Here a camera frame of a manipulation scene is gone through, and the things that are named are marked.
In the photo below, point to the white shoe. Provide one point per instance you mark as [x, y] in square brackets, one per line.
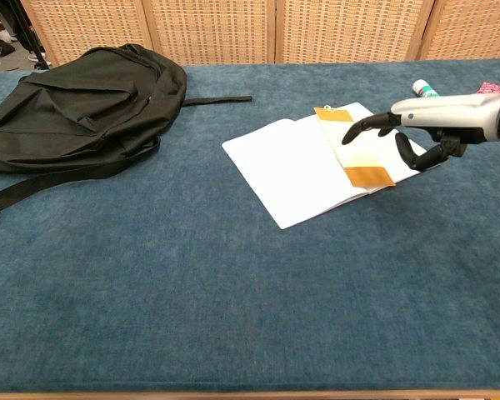
[8, 35]

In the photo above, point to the orange and cream bookmark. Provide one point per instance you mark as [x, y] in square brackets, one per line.
[358, 162]

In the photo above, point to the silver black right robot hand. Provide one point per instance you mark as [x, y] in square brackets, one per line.
[454, 116]

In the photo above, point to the wicker folding screen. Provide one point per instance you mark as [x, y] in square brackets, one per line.
[212, 29]

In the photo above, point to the blue carpet table mat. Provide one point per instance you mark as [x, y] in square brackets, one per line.
[150, 291]

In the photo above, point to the white open notebook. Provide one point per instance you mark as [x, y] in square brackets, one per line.
[275, 166]

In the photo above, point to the black tripod stand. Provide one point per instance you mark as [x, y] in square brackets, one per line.
[29, 33]

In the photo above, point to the white green glue stick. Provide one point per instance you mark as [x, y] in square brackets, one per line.
[421, 87]

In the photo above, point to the pink patterned cloth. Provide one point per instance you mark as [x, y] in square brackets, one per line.
[496, 88]

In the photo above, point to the black fabric backpack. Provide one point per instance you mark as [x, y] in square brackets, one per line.
[87, 104]

